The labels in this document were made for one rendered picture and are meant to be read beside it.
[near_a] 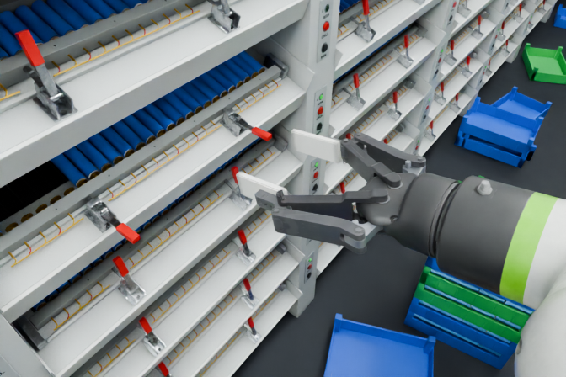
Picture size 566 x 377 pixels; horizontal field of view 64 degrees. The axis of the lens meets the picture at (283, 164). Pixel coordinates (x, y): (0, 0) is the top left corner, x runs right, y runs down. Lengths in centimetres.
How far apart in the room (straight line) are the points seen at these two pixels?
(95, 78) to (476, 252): 45
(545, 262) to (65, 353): 66
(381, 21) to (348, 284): 90
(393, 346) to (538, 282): 117
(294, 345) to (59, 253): 99
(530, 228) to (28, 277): 56
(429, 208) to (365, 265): 128
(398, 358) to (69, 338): 101
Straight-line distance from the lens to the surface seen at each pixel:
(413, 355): 154
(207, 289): 102
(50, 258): 66
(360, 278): 165
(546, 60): 319
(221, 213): 89
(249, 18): 71
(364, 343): 153
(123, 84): 58
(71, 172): 70
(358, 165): 51
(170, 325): 99
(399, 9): 124
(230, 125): 78
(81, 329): 81
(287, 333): 153
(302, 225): 44
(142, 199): 69
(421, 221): 41
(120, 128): 74
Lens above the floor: 136
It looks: 42 degrees down
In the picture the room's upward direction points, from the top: straight up
